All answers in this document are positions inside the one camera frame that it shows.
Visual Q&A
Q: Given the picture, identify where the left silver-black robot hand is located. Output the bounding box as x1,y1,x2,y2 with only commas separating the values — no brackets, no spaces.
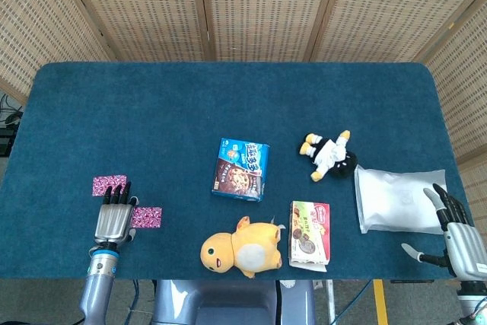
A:
94,181,140,245

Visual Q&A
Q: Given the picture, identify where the right silver-black robot hand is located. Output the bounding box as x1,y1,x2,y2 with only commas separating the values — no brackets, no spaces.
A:
401,183,487,280

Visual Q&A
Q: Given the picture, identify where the pink patterned square pad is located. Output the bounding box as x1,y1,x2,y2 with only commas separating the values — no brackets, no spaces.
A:
91,174,128,198
131,206,163,230

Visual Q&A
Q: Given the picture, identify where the yellow plush dinosaur toy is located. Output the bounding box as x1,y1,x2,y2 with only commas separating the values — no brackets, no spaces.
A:
200,215,286,279

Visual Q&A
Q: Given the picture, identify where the blue chocolate-chip cookie box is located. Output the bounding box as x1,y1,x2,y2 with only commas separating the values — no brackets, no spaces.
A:
211,137,271,202

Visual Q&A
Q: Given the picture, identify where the red-green biscuit box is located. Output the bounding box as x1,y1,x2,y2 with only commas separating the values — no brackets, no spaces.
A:
288,200,331,273

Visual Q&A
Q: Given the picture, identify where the black penguin plush white coat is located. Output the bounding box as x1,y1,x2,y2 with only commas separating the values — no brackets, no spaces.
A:
298,129,358,183

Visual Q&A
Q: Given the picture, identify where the white plastic pouch bag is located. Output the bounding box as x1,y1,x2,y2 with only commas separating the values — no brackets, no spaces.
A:
353,164,447,235

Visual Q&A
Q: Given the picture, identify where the yellow floor tape strip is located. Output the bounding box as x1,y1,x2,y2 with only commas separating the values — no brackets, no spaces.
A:
372,279,390,325

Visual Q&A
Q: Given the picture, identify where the blue felt table cover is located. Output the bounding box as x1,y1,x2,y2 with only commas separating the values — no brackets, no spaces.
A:
0,61,481,281

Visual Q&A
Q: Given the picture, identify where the grey-blue robot torso base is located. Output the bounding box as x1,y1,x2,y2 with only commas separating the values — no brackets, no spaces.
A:
151,279,317,325

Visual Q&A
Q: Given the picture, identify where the white metal table leg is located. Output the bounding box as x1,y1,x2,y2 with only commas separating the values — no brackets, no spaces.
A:
325,279,337,325

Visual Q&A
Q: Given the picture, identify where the woven rattan screen panel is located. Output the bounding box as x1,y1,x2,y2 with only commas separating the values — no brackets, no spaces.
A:
414,0,487,234
60,0,212,62
197,0,345,62
311,0,487,62
0,0,117,107

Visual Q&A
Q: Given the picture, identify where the blue floor cable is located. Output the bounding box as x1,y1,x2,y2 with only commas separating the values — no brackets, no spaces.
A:
334,279,373,325
128,279,142,325

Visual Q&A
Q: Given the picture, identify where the black cable bundle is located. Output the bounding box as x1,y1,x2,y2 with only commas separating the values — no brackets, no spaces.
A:
0,92,24,128

